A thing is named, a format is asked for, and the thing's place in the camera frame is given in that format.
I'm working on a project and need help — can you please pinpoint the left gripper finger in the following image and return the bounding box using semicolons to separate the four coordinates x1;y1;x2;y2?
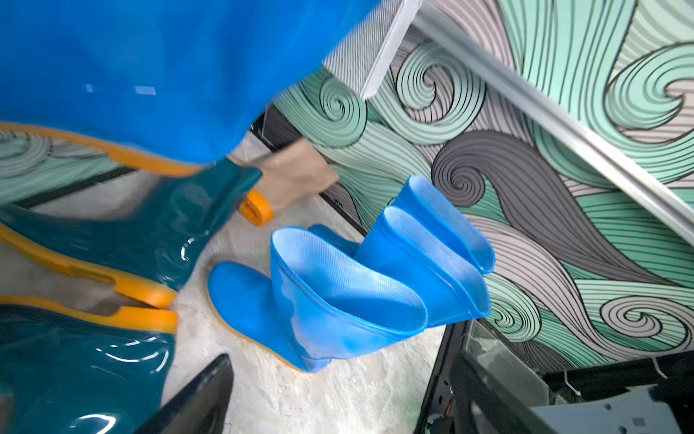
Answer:
136;354;234;434

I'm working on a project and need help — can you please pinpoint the blue boot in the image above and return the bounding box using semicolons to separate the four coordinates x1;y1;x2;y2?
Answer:
309;206;492;327
207;227;429;374
1;1;375;176
392;175;496;275

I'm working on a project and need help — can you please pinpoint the blue boot front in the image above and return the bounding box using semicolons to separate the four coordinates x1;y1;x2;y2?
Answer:
309;206;492;327

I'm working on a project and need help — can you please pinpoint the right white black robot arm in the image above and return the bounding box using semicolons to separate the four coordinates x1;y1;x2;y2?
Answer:
415;320;693;433

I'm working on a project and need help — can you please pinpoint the teal boot center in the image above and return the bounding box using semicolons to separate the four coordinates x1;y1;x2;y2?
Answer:
1;296;178;433

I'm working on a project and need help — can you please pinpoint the teal boot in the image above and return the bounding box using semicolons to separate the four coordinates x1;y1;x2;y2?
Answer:
1;159;262;309
1;296;178;433

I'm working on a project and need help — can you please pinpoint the teal boot rear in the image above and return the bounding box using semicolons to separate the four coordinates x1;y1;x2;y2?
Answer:
1;159;262;309

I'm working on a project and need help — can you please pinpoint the beige boot rear right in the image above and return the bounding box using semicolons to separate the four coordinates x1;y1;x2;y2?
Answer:
229;139;339;226

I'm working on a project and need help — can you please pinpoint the white mesh wall basket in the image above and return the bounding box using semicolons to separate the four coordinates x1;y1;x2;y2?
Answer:
323;0;423;101

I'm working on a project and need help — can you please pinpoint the aluminium rail right wall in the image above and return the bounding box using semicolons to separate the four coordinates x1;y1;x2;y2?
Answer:
413;4;693;244

